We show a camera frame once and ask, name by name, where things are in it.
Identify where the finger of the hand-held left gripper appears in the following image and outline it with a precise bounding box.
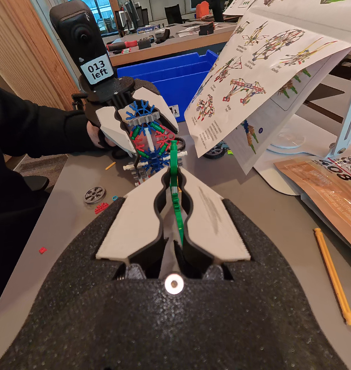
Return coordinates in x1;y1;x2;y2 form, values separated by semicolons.
95;106;141;171
132;87;177;133

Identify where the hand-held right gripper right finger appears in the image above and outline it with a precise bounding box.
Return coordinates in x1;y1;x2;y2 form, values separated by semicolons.
175;167;251;264

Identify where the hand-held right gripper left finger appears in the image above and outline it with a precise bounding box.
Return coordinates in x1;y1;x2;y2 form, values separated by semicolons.
95;168;168;263

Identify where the multicoloured toy construction model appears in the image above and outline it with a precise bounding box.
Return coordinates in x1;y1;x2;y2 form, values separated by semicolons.
123;100;189;187

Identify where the person's left forearm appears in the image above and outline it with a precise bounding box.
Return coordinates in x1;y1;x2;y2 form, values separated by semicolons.
0;84;92;159

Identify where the person's left hand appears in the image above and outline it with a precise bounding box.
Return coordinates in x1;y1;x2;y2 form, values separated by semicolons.
87;120;116;151

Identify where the blue plastic bin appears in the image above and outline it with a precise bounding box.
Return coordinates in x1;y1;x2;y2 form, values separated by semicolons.
117;50;219;123

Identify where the red and black tool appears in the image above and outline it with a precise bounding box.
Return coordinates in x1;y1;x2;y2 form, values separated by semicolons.
106;40;138;53

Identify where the grey spoked pulley wheel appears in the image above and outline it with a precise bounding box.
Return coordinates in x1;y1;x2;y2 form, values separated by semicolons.
84;186;106;205

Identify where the wooden background desk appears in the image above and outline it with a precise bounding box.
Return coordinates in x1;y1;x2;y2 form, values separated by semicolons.
109;22;237;67

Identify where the black spoked toy wheel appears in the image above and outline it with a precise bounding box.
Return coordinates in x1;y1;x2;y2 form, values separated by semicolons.
203;141;231;159

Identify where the black office chair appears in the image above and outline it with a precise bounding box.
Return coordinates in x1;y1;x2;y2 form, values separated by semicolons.
164;4;183;25

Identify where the toy instruction sheet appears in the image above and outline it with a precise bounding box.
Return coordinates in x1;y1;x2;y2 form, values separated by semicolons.
184;0;351;175

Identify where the person's torso in black clothing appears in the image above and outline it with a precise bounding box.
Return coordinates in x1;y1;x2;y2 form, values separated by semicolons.
0;156;50;314

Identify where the long yellow rod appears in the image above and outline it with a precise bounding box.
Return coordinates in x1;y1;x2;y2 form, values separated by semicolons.
313;228;351;328

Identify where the white stand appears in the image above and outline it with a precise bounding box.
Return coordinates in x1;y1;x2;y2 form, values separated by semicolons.
254;72;351;197

